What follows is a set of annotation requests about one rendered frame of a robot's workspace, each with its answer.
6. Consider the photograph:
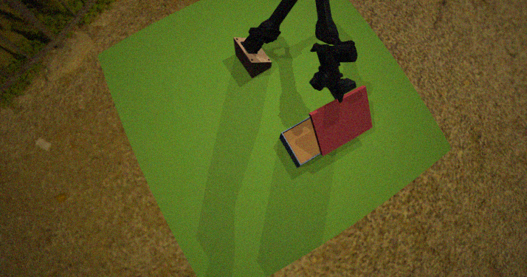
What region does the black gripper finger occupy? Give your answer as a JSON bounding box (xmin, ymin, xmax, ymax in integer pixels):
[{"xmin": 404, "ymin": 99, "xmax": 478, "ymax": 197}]
[
  {"xmin": 331, "ymin": 88, "xmax": 344, "ymax": 103},
  {"xmin": 327, "ymin": 83, "xmax": 337, "ymax": 99}
]

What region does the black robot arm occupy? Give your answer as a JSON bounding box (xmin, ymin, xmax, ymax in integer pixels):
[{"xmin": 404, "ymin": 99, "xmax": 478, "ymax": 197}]
[{"xmin": 241, "ymin": 0, "xmax": 357, "ymax": 91}]

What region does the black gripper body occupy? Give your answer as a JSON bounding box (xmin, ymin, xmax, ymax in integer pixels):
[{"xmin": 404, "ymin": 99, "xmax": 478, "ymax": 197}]
[{"xmin": 319, "ymin": 62, "xmax": 357, "ymax": 95}]

